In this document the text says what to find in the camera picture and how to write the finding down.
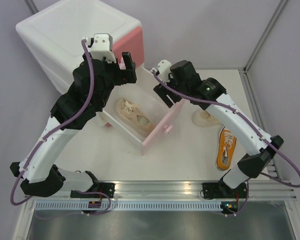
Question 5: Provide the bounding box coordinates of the dark pink drawer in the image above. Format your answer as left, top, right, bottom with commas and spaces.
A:
112, 26, 145, 69

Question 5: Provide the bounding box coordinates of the light pink drawer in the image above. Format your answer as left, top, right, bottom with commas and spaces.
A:
99, 68, 185, 156

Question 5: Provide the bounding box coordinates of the cream sneaker with laces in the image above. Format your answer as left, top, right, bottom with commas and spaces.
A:
114, 98, 155, 137

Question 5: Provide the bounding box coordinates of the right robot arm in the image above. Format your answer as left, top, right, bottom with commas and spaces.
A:
151, 60, 284, 198

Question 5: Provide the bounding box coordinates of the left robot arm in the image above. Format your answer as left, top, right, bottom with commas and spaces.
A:
10, 52, 137, 198

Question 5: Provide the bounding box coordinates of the white plastic shoe cabinet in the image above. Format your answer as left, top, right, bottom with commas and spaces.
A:
15, 0, 142, 94

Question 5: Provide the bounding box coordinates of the pink bunny drawer knob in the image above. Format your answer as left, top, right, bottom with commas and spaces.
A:
118, 57, 126, 70

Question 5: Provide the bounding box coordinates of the pink pig drawer knob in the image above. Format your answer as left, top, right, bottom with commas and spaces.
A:
163, 125, 173, 135

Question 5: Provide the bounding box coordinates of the orange sneaker near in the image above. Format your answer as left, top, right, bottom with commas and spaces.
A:
216, 126, 237, 171

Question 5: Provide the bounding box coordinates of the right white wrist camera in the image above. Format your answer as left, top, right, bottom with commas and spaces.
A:
151, 59, 172, 79

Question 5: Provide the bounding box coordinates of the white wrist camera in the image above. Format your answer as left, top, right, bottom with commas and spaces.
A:
151, 59, 172, 79
82, 33, 117, 63

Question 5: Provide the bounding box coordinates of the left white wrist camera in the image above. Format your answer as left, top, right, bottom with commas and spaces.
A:
82, 33, 117, 63

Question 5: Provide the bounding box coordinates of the aluminium corner frame post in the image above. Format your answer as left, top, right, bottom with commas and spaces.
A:
242, 0, 291, 73

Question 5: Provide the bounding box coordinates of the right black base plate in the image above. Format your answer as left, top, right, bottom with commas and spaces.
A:
202, 182, 248, 200

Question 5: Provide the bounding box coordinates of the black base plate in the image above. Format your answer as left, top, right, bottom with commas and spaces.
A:
70, 182, 116, 199
202, 182, 248, 200

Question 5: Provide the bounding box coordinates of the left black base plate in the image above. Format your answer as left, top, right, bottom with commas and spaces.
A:
70, 182, 116, 199

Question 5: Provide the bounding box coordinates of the aluminium mounting rail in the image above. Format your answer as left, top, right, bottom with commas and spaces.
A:
24, 180, 297, 201

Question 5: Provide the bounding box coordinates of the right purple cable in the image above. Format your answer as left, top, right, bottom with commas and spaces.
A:
151, 69, 300, 217

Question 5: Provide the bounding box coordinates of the white slotted cable duct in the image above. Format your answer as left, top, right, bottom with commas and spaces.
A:
34, 200, 223, 212

